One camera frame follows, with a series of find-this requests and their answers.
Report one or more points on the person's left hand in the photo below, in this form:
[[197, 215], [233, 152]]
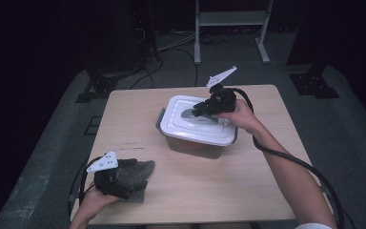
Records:
[[95, 203]]

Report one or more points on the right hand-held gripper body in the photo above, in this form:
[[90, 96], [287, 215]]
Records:
[[224, 101]]

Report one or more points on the person's right hand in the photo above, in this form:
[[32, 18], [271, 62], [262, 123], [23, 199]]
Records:
[[243, 117]]

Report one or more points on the white metal stand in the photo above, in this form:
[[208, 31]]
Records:
[[232, 18]]

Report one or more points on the person's white shirt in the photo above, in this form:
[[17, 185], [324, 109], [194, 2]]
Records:
[[314, 226]]

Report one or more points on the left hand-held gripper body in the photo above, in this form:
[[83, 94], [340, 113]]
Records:
[[108, 181]]

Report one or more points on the black stand base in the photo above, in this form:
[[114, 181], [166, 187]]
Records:
[[103, 84], [313, 84]]

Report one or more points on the clear plastic storage box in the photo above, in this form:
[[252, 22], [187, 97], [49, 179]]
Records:
[[197, 151]]

